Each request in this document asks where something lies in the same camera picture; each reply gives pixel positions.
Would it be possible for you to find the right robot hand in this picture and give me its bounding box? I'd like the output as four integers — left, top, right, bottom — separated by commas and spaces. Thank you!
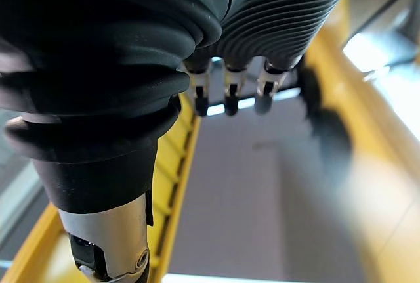
0, 0, 360, 283

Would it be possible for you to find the yellow slotted shelf upright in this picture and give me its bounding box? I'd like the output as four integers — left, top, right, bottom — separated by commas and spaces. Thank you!
148, 94, 202, 283

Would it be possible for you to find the yellow shelf beam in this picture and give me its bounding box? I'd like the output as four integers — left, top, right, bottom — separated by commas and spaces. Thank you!
0, 203, 68, 283
303, 0, 420, 283

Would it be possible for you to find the grey shelf board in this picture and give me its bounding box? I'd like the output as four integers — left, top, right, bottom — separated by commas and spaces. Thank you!
169, 112, 373, 276

